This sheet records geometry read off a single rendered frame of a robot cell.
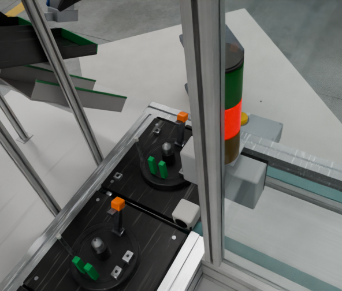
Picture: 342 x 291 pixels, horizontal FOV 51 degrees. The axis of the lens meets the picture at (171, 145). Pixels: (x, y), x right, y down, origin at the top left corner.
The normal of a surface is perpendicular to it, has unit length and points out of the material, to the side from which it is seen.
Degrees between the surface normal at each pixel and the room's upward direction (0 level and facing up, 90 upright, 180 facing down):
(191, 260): 0
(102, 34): 0
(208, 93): 90
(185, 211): 0
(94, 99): 90
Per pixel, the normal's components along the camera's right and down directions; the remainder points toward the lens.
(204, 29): -0.51, 0.69
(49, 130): -0.11, -0.64
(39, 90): 0.76, 0.44
